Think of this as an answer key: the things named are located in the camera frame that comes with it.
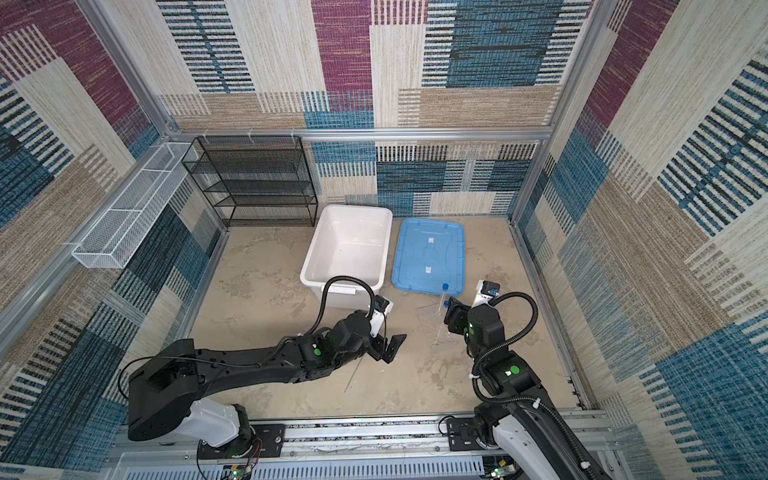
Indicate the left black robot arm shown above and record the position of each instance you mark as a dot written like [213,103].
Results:
[169,393]

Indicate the blue-capped test tube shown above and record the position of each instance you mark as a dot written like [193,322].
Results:
[440,326]
[444,299]

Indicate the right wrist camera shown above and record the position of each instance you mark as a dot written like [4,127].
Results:
[485,292]

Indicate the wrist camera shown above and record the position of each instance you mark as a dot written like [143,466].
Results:
[485,292]
[381,309]

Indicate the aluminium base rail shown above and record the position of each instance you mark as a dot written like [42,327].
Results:
[368,447]

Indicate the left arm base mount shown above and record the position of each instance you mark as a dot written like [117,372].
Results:
[262,441]

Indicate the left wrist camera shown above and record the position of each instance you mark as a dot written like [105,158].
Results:
[381,309]

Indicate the white plastic bin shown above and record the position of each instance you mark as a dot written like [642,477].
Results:
[348,241]

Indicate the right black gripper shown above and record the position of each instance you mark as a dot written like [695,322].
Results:
[455,316]

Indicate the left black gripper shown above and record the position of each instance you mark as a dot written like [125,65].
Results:
[392,348]

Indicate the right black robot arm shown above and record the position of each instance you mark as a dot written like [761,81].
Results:
[515,414]

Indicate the black wire shelf rack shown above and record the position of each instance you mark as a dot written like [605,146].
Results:
[254,181]

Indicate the white wire wall basket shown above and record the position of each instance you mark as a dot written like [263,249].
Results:
[117,234]

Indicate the blue plastic lid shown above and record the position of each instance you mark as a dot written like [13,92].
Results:
[430,257]

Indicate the clear test tube rack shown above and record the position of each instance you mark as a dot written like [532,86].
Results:
[427,324]

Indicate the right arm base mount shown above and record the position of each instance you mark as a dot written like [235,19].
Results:
[468,433]

